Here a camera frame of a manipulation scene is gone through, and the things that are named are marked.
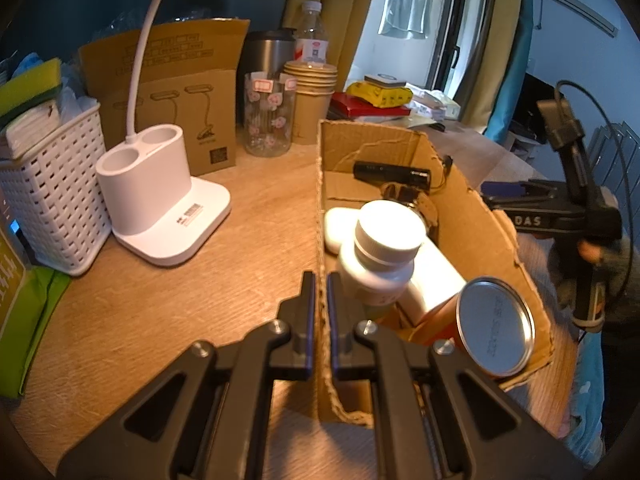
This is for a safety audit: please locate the stack of paper cups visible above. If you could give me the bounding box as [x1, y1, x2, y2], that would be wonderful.
[283, 60, 338, 147]

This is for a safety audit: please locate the white earbuds case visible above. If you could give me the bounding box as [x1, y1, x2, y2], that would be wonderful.
[324, 208, 362, 256]

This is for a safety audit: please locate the yellow wipes packet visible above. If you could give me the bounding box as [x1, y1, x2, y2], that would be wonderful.
[347, 81, 413, 109]

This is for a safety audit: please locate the white desk lamp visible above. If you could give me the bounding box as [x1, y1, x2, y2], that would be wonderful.
[95, 0, 233, 267]

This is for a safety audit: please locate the person's right hand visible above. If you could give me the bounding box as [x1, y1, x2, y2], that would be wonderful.
[547, 237, 632, 311]

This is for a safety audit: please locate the white charger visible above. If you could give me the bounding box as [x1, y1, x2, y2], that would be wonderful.
[400, 247, 468, 326]

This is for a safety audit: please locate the black monitor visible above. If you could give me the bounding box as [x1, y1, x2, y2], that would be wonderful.
[514, 74, 556, 136]

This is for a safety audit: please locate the black sliding door frame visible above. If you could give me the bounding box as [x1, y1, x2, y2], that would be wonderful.
[430, 0, 501, 96]

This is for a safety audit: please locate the hanging pale green cloth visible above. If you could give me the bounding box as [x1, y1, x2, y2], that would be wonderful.
[377, 0, 448, 41]

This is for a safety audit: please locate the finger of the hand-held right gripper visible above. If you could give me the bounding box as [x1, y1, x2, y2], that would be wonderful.
[480, 180, 558, 199]
[482, 195, 531, 220]

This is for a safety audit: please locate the pale yellow box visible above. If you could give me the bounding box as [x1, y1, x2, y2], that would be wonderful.
[432, 91, 462, 121]

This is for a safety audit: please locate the red tin can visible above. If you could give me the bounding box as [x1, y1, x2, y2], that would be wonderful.
[415, 276, 536, 378]

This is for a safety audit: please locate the brown strap wristwatch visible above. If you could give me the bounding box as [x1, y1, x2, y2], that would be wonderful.
[380, 182, 440, 227]

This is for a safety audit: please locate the red book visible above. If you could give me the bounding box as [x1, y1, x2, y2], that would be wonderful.
[330, 91, 411, 118]

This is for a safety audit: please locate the floral glass jar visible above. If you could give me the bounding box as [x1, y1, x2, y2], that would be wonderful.
[243, 71, 296, 157]

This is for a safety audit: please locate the yellow curtain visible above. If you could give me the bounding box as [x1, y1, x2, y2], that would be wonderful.
[282, 0, 383, 96]
[465, 0, 526, 131]

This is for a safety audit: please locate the teal curtain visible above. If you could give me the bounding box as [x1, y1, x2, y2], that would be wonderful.
[482, 0, 540, 147]

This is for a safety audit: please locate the black cable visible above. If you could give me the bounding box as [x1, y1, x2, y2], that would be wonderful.
[554, 79, 632, 346]

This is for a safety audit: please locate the yellow green sponge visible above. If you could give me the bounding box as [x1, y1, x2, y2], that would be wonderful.
[0, 57, 63, 128]

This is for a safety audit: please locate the white pill bottle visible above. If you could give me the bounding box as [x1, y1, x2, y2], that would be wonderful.
[336, 200, 426, 306]

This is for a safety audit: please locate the clear water bottle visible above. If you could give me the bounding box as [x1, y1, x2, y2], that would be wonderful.
[294, 1, 331, 67]

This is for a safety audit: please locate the blue printed blanket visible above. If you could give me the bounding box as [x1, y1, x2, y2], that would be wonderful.
[564, 330, 607, 461]

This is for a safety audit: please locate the black flashlight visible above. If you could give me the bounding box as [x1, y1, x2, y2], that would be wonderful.
[353, 161, 432, 191]

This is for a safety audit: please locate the steel thermos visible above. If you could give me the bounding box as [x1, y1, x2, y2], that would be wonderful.
[243, 29, 297, 126]

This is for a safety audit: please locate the green packet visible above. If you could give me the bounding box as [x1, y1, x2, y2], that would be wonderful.
[0, 230, 71, 401]

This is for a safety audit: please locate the grey bed headboard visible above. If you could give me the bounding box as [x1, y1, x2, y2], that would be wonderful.
[587, 120, 640, 191]

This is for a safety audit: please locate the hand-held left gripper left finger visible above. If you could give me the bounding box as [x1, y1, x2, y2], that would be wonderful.
[55, 270, 317, 480]

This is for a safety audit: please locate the white tissue pack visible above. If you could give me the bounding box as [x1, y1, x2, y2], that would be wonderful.
[0, 100, 62, 161]

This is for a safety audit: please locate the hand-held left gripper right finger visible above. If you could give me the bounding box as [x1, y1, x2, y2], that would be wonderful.
[325, 271, 588, 480]

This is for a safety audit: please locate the printed brown lamp carton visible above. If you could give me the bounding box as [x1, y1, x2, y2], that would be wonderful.
[79, 19, 251, 178]

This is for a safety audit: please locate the cardboard box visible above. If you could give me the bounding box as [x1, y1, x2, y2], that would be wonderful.
[316, 119, 556, 426]

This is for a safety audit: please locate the white plastic basket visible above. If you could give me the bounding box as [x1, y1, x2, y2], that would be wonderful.
[0, 102, 113, 277]

